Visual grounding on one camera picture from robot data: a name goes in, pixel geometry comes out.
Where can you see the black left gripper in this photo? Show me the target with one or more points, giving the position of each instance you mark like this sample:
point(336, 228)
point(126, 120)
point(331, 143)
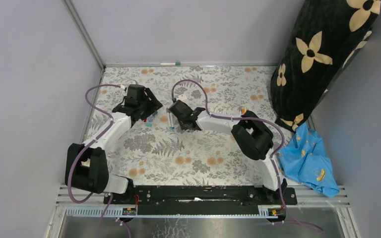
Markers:
point(154, 104)

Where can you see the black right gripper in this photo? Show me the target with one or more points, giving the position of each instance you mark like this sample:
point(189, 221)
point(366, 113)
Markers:
point(182, 126)

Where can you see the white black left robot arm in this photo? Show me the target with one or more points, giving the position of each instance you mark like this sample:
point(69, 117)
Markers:
point(86, 163)

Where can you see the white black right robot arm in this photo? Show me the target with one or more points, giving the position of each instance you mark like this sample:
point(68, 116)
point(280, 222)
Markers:
point(253, 137)

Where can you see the white marker on ledge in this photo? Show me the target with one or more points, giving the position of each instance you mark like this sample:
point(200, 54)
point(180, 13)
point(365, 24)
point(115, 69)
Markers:
point(170, 63)

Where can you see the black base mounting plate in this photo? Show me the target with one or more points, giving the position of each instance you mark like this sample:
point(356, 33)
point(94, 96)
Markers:
point(202, 200)

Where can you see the blue patterned cloth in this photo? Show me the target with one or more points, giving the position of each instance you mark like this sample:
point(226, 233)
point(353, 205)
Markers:
point(304, 160)

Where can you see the black floral cushion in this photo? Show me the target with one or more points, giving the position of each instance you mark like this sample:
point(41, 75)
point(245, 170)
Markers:
point(325, 36)

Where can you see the grey slotted cable duct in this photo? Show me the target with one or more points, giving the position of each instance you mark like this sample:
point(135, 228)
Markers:
point(193, 212)

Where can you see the aluminium frame rails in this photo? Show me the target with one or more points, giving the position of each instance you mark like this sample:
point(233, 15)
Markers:
point(295, 195)

